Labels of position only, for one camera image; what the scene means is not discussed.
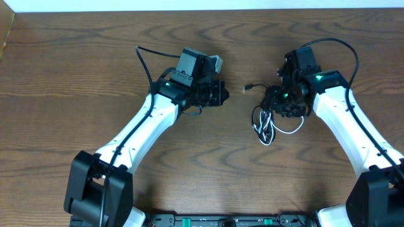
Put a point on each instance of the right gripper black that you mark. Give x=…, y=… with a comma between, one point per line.
x=271, y=102

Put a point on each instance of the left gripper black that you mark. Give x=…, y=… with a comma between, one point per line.
x=219, y=93

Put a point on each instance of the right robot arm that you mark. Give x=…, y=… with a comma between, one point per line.
x=377, y=196

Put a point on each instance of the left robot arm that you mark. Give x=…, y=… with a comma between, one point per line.
x=100, y=185

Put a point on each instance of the cardboard box edge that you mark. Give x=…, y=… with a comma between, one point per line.
x=7, y=16

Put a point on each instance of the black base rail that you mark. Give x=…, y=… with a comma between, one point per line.
x=288, y=219

